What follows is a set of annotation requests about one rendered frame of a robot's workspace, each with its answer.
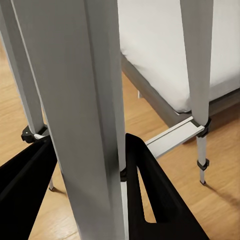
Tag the bed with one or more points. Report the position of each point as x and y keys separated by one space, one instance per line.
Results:
x=153 y=56

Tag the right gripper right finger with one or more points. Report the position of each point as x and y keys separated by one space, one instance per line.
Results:
x=174 y=219

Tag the camera tripod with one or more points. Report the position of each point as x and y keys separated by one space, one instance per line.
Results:
x=65 y=60

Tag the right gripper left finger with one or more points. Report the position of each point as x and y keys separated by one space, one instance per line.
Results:
x=24 y=180

